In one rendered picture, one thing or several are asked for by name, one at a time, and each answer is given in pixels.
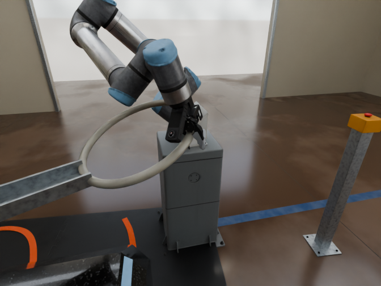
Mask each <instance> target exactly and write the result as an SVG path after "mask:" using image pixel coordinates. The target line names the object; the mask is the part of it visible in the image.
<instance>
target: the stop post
mask: <svg viewBox="0 0 381 286"><path fill-rule="evenodd" d="M348 126H349V127H351V128H352V129H351V132H350V135H349V138H348V141H347V144H346V147H345V150H344V153H343V156H342V159H341V162H340V165H339V168H338V171H337V174H336V177H335V180H334V182H333V186H332V189H331V192H330V194H329V198H328V201H327V204H326V206H325V210H324V213H323V216H322V218H321V222H320V224H319V227H318V230H317V233H316V234H308V235H303V237H304V239H305V240H306V241H307V243H308V244H309V246H310V247H311V248H312V250H313V251H314V253H315V254H316V256H317V257H320V256H329V255H338V254H342V253H341V251H340V250H339V249H338V248H337V247H336V245H335V244H334V243H333V242H332V240H333V236H334V234H335V232H336V229H337V226H338V223H339V221H340V218H341V216H342V213H343V211H344V208H345V206H346V203H347V200H348V198H349V195H350V193H351V190H352V188H353V185H354V182H355V179H356V177H357V175H358V172H359V169H360V167H361V164H362V161H363V159H364V157H365V154H366V151H367V148H368V146H369V143H370V141H371V138H372V136H373V133H374V132H380V131H381V118H379V117H376V116H374V115H372V116H371V117H369V116H365V115H364V113H359V114H351V115H350V119H349V122H348Z"/></svg>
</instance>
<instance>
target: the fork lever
mask: <svg viewBox="0 0 381 286"><path fill-rule="evenodd" d="M81 164H83V162H82V160H81V159H79V160H77V161H74V162H70V163H67V164H64V165H61V166H58V167H54V168H52V169H49V170H45V171H42V172H39V173H36V174H33V175H29V176H26V177H24V178H20V179H17V180H13V181H11V182H8V183H4V184H1V185H0V222H1V221H4V220H6V219H8V218H12V217H14V216H17V215H19V214H22V213H24V212H27V211H30V210H32V209H35V208H37V207H40V206H42V205H45V204H48V203H50V202H53V201H55V200H58V199H60V198H62V197H65V196H68V195H71V194H73V193H76V192H78V191H81V190H83V189H86V188H89V187H91V185H89V184H88V180H89V178H91V177H92V175H91V173H90V172H89V173H86V174H83V175H80V174H79V171H78V167H79V165H81Z"/></svg>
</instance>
